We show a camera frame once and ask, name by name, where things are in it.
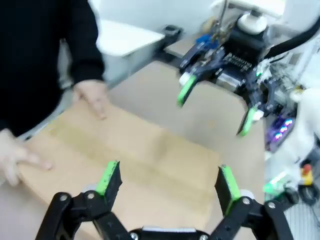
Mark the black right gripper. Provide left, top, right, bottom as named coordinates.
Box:
left=176, top=26, right=278, bottom=137

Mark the black table clamp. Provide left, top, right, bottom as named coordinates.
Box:
left=163, top=24, right=184, bottom=39

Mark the green lit device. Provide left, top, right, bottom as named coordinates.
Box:
left=263, top=172, right=289, bottom=195

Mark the yellow emergency stop button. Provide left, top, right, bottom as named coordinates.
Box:
left=299, top=163, right=315, bottom=187

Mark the computer with coloured lights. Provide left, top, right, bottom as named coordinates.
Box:
left=266, top=115, right=295, bottom=152

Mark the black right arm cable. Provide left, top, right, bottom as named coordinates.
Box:
left=265, top=14, right=320, bottom=60

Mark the person in black sweater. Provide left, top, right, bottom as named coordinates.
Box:
left=0, top=0, right=106, bottom=138

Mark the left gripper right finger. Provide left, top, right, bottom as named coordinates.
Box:
left=209, top=163, right=295, bottom=240

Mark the white table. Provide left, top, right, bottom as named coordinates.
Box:
left=95, top=19, right=166, bottom=59

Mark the person's left hand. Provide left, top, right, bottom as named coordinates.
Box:
left=73, top=79, right=110, bottom=121

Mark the person's left forearm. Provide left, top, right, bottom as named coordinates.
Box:
left=59, top=34, right=106, bottom=85

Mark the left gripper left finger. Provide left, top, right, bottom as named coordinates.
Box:
left=37, top=159, right=129, bottom=240

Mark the person's right hand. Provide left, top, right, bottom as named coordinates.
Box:
left=0, top=128, right=54, bottom=188

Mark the brown cardboard box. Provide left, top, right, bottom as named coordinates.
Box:
left=16, top=99, right=221, bottom=235

